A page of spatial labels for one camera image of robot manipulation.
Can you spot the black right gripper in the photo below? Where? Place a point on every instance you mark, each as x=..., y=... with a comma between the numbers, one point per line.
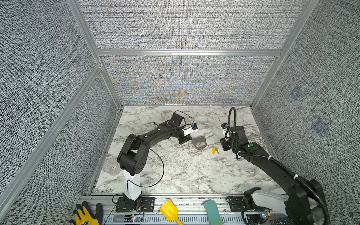
x=222, y=141

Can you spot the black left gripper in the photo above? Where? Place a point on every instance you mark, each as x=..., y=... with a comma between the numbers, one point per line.
x=185, y=138

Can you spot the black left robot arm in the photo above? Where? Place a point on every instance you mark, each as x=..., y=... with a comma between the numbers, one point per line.
x=134, y=153

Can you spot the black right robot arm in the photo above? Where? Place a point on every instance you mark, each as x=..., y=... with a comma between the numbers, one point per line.
x=303, y=202

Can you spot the yellow plastic scoop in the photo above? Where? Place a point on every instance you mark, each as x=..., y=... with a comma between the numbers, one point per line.
x=169, y=210

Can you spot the teal green sponge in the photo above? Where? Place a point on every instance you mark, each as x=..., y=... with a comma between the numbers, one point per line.
x=213, y=213

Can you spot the clear plastic cup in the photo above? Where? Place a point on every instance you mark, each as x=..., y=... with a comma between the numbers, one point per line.
x=111, y=167

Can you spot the black remote control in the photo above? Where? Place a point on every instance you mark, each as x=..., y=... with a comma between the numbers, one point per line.
x=282, y=221

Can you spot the yellow black work glove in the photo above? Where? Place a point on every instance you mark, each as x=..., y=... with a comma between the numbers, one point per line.
x=83, y=215

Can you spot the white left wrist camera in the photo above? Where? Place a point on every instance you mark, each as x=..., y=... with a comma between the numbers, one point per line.
x=192, y=129

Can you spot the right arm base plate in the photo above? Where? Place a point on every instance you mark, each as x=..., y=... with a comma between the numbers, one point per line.
x=238, y=203

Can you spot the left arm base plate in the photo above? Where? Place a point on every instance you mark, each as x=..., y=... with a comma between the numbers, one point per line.
x=125, y=205

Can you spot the aluminium horizontal frame bar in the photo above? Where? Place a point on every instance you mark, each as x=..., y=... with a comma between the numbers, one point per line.
x=186, y=52

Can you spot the aluminium corner frame post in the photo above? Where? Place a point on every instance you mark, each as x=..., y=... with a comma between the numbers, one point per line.
x=77, y=13

